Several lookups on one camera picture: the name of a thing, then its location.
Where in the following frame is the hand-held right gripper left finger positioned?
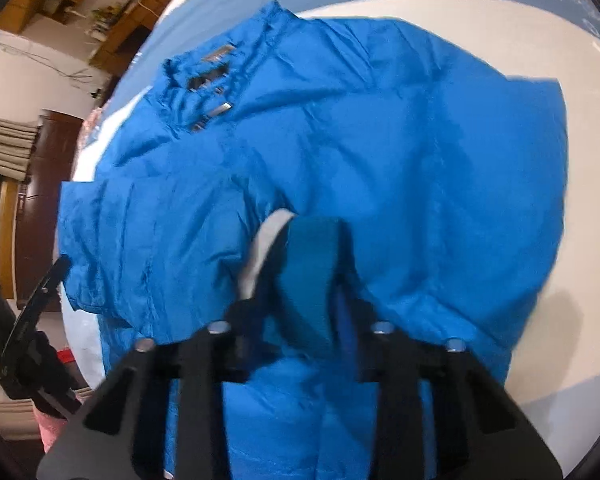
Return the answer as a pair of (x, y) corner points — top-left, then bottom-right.
(37, 217), (346, 480)

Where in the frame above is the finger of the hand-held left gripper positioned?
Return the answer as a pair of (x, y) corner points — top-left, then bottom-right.
(10, 255), (73, 342)

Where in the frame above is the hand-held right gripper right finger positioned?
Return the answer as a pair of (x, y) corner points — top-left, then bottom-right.
(335, 230), (563, 480)

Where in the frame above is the blue puffer jacket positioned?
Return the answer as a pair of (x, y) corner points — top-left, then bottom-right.
(57, 0), (568, 480)

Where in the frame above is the dark wooden door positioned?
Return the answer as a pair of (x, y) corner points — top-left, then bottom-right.
(15, 109), (87, 311)

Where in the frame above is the beige window curtain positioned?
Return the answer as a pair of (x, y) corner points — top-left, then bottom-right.
(0, 114), (42, 181)

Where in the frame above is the pink patterned cloth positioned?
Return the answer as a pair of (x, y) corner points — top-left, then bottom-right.
(79, 105), (108, 153)

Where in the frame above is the white and blue bedsheet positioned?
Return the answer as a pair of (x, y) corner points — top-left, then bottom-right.
(62, 0), (600, 480)

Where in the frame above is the wall cable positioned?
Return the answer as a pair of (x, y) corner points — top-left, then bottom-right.
(0, 42), (95, 82)

